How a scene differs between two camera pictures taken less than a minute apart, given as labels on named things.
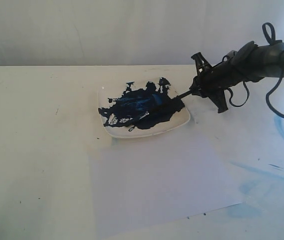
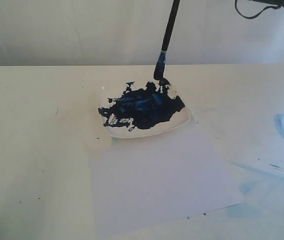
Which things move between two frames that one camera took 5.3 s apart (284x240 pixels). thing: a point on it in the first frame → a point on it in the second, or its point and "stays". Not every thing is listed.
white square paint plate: [139, 108] stays
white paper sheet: [139, 182] stays
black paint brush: [161, 107] → [159, 70]
